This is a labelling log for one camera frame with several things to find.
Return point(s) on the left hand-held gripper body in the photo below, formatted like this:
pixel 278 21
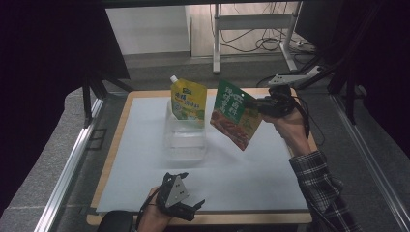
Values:
pixel 175 193

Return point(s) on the person's left hand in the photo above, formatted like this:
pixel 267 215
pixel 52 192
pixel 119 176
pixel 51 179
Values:
pixel 154 216

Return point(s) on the black tripod stand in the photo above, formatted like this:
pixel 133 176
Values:
pixel 348 93
pixel 92 93

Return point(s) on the clear plastic storage container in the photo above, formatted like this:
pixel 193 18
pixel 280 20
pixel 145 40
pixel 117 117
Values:
pixel 185 143

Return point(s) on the green and red snack pouch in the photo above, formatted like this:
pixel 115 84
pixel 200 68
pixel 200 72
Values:
pixel 232 117

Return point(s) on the person's right hand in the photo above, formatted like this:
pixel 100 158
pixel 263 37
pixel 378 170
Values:
pixel 290 129

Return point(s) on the white panel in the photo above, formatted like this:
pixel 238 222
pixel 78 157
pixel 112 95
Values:
pixel 148 30

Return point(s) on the yellow spout pouch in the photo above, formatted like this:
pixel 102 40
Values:
pixel 188 100

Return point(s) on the white metal desk frame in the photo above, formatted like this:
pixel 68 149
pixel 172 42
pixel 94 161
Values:
pixel 254 24

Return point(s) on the black rounded pad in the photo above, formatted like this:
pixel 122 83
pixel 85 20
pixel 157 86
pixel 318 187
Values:
pixel 116 222

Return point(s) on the black curtain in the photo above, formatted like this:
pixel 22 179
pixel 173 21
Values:
pixel 377 64
pixel 42 80

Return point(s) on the aluminium rail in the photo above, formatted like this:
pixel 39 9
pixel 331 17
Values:
pixel 370 164
pixel 67 167

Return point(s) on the white power strip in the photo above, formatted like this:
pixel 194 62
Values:
pixel 303 45

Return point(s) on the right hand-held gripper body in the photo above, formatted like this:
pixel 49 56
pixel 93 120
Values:
pixel 278 103

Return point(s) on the white table mat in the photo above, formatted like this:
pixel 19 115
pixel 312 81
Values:
pixel 245 180

